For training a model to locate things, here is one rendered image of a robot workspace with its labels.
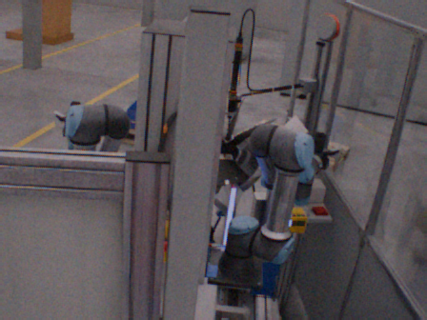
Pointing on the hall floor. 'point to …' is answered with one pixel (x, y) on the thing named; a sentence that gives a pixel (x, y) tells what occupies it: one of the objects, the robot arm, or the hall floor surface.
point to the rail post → (281, 282)
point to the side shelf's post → (291, 269)
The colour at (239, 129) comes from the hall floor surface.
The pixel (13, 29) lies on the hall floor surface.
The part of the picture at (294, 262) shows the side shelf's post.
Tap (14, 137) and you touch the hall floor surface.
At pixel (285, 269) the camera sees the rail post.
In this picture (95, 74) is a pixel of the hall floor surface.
